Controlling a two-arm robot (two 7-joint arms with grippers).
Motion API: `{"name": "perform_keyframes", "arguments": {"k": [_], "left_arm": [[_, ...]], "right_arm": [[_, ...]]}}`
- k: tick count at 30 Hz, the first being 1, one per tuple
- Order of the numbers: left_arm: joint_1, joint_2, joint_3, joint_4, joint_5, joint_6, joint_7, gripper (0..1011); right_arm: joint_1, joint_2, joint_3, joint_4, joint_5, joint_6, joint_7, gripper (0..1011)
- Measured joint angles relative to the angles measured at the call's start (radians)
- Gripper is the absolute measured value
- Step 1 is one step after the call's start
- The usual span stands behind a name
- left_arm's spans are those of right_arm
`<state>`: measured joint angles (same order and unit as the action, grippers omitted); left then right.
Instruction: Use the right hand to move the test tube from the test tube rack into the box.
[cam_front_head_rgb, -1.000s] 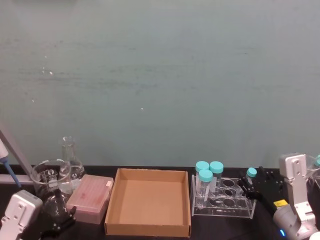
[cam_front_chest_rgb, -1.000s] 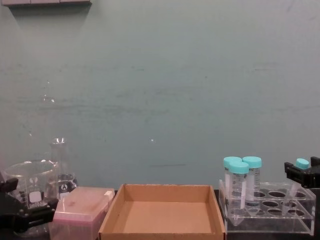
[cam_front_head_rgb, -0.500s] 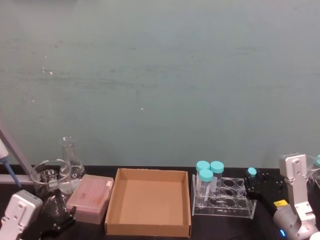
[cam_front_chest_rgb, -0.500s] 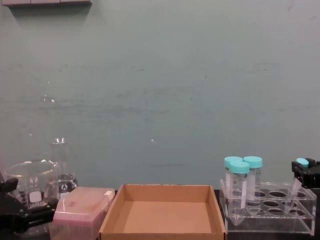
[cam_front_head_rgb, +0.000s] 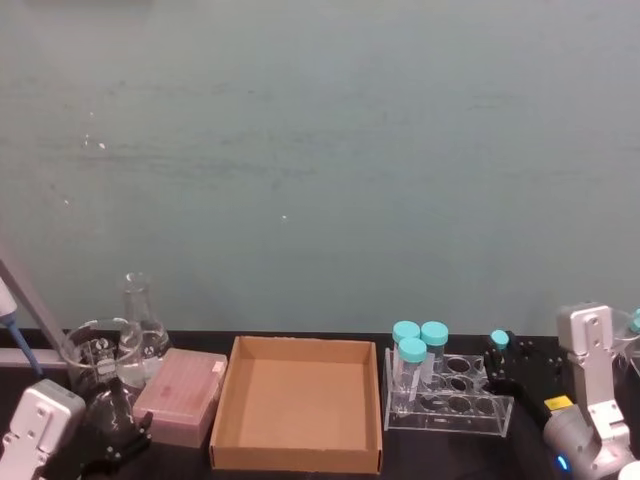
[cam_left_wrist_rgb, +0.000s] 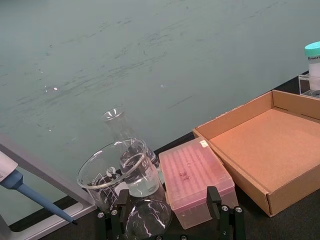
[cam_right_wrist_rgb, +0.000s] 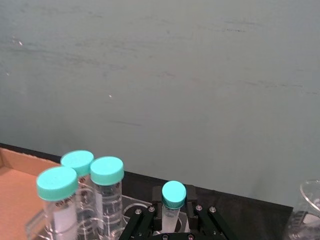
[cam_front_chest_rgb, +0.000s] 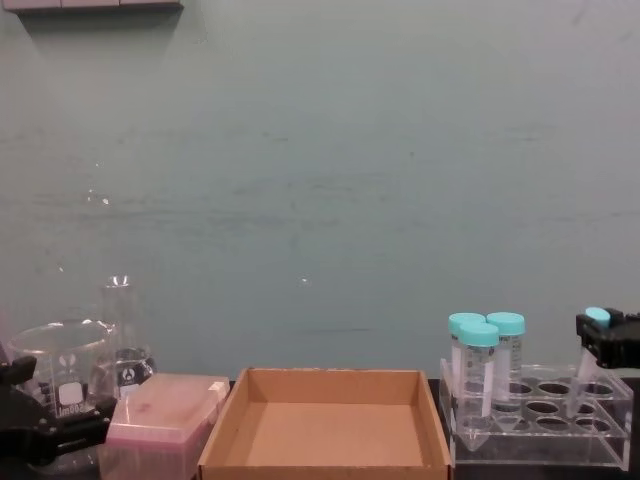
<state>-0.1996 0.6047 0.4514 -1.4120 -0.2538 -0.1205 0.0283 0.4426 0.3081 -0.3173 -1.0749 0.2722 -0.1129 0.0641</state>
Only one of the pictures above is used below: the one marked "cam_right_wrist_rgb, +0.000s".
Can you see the teal-capped clear tube white label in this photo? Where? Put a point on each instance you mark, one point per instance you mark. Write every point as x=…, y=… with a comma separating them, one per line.
x=57, y=183

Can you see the black table cloth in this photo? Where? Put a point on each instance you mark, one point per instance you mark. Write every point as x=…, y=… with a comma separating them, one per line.
x=250, y=212

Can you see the clear glass beaker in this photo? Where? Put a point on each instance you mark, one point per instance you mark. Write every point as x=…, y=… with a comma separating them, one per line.
x=308, y=200

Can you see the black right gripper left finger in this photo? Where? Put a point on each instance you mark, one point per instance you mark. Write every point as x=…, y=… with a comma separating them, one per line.
x=140, y=221

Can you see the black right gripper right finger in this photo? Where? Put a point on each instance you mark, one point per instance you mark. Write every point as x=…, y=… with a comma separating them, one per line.
x=212, y=222

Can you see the small teal-capped clear tube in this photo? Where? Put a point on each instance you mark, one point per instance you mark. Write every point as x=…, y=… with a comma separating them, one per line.
x=173, y=193

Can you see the shallow brown cardboard tray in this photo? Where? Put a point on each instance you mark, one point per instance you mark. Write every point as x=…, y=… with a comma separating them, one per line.
x=17, y=190

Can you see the clear acrylic tube rack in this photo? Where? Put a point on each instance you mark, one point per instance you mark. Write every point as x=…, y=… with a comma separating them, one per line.
x=132, y=200

